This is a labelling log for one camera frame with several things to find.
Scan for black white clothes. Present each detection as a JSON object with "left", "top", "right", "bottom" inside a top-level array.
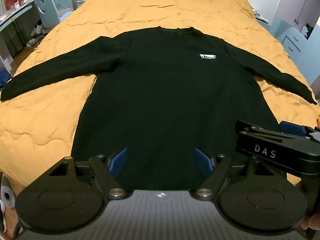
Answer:
[{"left": 301, "top": 24, "right": 315, "bottom": 40}]

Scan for small bedside clutter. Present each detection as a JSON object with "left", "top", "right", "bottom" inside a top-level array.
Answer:
[{"left": 251, "top": 7, "right": 272, "bottom": 26}]

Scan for light blue chair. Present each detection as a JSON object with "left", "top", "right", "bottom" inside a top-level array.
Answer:
[{"left": 33, "top": 0, "right": 76, "bottom": 28}]

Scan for blue cloth bundle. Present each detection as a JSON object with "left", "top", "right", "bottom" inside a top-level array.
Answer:
[{"left": 0, "top": 69, "right": 12, "bottom": 87}]

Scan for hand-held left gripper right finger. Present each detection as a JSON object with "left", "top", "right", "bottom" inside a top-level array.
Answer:
[{"left": 194, "top": 147, "right": 269, "bottom": 199}]

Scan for white sneakers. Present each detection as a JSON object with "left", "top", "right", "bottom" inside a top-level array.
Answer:
[{"left": 26, "top": 19, "right": 46, "bottom": 46}]

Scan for person's right hand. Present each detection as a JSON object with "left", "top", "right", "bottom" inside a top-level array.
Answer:
[{"left": 299, "top": 212, "right": 320, "bottom": 233}]

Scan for mustard yellow quilt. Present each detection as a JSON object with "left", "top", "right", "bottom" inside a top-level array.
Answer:
[{"left": 0, "top": 0, "right": 320, "bottom": 189}]

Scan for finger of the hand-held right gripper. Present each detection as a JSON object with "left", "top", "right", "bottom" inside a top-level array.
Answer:
[{"left": 236, "top": 120, "right": 313, "bottom": 142}]

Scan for black long-sleeved sweater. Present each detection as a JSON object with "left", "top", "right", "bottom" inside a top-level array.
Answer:
[{"left": 0, "top": 26, "right": 318, "bottom": 192}]

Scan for blue white cabinet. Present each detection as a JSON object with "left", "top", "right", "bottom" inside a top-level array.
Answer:
[{"left": 237, "top": 0, "right": 320, "bottom": 61}]

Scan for grey sneakers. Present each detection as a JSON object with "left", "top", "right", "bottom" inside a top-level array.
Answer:
[{"left": 0, "top": 174, "right": 17, "bottom": 233}]

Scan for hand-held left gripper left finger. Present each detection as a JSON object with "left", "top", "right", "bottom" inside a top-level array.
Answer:
[{"left": 49, "top": 147, "right": 129, "bottom": 199}]

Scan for light blue desk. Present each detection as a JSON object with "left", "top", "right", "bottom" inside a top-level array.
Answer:
[{"left": 0, "top": 0, "right": 38, "bottom": 73}]

